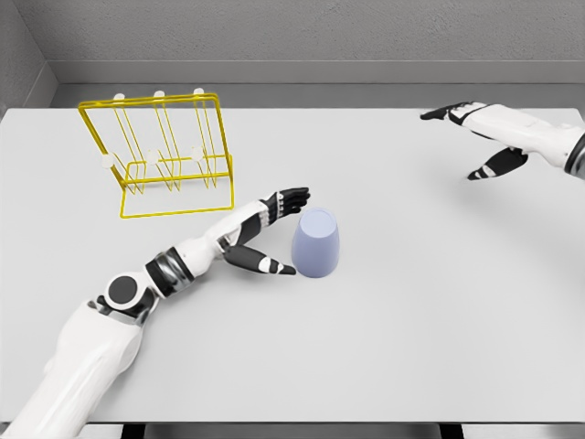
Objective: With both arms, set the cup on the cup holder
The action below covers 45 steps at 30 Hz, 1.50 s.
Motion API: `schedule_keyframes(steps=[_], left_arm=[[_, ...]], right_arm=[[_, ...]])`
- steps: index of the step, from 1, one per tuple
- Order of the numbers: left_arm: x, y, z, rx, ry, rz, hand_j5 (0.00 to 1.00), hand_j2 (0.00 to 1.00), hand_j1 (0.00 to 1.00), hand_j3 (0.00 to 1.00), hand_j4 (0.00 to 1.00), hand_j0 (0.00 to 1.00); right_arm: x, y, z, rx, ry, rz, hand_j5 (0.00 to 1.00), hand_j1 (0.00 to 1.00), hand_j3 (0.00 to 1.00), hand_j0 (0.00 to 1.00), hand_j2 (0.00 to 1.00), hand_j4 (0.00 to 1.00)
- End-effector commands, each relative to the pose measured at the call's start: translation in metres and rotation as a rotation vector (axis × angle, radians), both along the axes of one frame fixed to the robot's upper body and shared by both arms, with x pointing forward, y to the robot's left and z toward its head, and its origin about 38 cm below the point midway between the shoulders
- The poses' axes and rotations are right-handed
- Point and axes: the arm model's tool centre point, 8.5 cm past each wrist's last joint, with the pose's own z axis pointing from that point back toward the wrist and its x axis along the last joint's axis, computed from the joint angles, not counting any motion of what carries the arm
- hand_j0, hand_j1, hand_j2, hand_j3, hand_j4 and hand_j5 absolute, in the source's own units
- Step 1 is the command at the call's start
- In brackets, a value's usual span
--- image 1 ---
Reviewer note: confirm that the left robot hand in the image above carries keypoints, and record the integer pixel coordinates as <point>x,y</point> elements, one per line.
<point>249,223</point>

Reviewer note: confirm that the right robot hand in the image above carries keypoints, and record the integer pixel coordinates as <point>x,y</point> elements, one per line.
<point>498,125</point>

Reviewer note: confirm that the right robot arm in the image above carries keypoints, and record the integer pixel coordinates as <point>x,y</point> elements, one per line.
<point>569,144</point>

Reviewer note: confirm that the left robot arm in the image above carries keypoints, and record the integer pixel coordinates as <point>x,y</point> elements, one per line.
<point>109,320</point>

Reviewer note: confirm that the lavender cup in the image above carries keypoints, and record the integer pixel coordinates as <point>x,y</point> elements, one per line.
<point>316,243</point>

